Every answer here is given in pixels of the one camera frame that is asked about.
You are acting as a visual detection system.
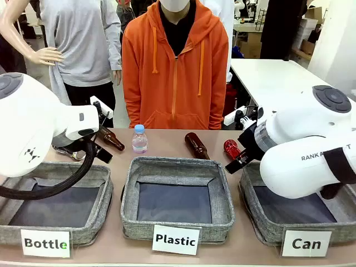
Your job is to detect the cardboard boxes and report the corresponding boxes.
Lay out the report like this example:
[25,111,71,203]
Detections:
[294,6,325,56]

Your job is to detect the person left forearm orange sleeve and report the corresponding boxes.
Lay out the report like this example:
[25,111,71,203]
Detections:
[207,91,228,130]

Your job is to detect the person in white clothes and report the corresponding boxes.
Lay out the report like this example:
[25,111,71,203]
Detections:
[200,0,236,83]

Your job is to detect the figure in grey sweater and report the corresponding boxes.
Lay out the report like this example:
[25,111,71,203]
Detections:
[38,0,123,128]

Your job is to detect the grey fabric basket Plastic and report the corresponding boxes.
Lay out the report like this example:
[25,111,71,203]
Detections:
[120,156,236,245]

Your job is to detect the brown glass bottle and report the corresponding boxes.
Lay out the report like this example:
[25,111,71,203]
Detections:
[96,126,126,152]
[184,132,211,161]

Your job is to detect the white label Can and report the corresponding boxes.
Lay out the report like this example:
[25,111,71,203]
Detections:
[280,229,333,258]

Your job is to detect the background wooden desk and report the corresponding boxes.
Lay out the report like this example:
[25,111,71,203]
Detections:
[233,22,264,60]

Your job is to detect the grey fabric basket Can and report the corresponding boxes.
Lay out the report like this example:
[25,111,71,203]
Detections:
[238,161,356,247]

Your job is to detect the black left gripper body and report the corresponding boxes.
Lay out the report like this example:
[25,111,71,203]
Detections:
[80,136,106,157]

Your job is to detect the small water bottle blue cap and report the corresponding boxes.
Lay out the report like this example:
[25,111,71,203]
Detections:
[131,124,149,155]

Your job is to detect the white label Plastic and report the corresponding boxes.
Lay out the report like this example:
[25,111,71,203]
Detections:
[151,224,202,256]

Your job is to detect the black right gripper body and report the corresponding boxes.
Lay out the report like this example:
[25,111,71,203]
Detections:
[237,123,268,162]

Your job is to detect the white face mask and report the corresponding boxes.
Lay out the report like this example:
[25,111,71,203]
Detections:
[159,0,197,12]

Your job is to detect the black coat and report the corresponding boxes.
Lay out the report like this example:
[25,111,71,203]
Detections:
[260,0,308,61]

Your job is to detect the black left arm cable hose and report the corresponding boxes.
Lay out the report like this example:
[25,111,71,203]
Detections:
[0,139,96,200]

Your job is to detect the person orange hoodie torso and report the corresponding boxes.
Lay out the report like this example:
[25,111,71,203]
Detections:
[121,0,230,131]

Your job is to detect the red object behind person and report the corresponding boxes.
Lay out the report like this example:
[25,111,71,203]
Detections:
[222,82,238,118]

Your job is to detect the white left wrist camera bar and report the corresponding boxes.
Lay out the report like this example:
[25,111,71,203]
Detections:
[89,95,115,126]

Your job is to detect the white right wrist camera bar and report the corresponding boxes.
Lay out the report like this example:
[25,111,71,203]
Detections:
[223,106,259,131]

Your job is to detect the person right forearm orange sleeve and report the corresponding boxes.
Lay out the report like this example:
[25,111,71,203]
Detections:
[122,91,143,129]

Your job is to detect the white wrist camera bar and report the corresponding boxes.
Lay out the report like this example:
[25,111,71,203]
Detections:
[223,106,259,131]
[89,95,115,126]

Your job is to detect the red drink can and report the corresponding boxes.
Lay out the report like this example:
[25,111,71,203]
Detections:
[223,139,243,162]

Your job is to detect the bare beige mannequin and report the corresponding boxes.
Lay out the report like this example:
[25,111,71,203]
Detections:
[0,0,65,67]

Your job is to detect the grey fabric basket Bottle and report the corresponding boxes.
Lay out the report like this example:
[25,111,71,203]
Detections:
[0,161,114,247]

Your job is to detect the white label Bottle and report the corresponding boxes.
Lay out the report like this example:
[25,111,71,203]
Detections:
[19,228,73,259]

